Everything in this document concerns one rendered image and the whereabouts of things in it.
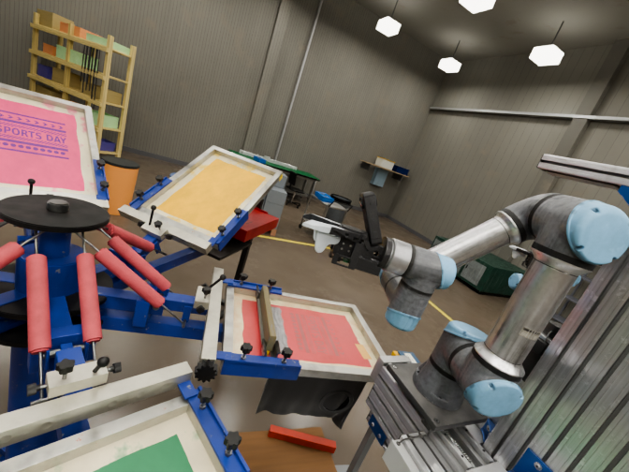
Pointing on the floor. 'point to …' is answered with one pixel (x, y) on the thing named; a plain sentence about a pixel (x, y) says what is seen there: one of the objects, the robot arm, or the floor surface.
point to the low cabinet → (486, 273)
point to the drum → (120, 182)
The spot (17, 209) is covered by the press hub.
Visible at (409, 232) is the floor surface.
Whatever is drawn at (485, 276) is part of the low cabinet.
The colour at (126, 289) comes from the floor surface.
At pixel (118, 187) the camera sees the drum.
